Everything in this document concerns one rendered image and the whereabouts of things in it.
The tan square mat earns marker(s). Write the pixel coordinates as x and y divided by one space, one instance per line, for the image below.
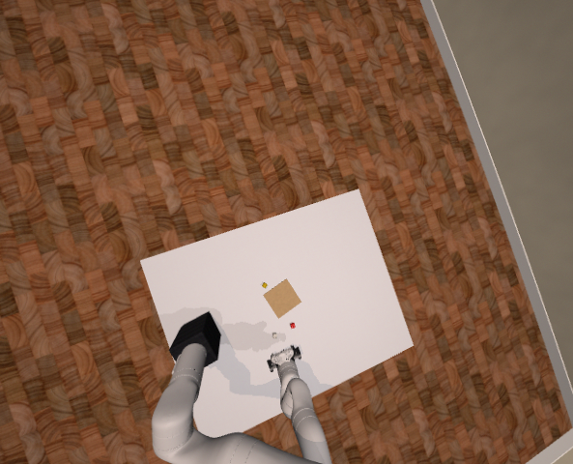
282 298

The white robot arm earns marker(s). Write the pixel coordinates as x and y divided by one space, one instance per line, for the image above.
175 440

